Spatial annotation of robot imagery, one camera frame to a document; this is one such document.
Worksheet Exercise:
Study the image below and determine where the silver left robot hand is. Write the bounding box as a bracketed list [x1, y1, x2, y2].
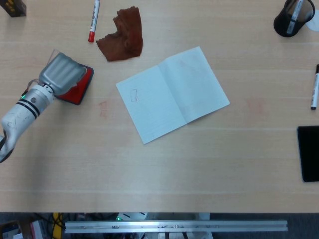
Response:
[39, 52, 87, 97]

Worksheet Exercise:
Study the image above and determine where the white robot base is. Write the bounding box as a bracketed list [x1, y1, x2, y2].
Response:
[116, 212, 148, 221]

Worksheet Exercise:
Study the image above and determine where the open lined notebook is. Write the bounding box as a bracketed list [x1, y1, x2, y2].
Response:
[115, 46, 230, 145]

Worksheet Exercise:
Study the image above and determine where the red cap whiteboard marker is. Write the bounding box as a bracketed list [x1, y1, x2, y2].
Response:
[87, 0, 102, 42]

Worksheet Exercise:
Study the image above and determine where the brown crumpled cloth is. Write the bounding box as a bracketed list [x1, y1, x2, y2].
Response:
[96, 6, 144, 62]

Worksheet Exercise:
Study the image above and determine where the black box gold print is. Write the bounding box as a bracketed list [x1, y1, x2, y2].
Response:
[0, 0, 27, 18]

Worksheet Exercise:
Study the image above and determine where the red white box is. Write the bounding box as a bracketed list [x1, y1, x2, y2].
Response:
[29, 220, 44, 239]

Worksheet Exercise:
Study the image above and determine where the black mesh pen holder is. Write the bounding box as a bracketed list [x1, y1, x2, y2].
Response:
[273, 0, 316, 38]

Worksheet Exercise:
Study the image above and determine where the black cap whiteboard marker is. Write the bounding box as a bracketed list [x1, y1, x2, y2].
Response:
[310, 64, 319, 111]

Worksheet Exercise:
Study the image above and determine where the black smartphone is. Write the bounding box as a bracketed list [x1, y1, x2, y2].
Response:
[297, 125, 319, 183]

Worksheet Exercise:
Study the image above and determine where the aluminium profile rail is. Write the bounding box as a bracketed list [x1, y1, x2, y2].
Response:
[64, 220, 289, 234]

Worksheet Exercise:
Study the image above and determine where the white round cable grommet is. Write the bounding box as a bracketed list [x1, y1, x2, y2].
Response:
[306, 18, 319, 32]

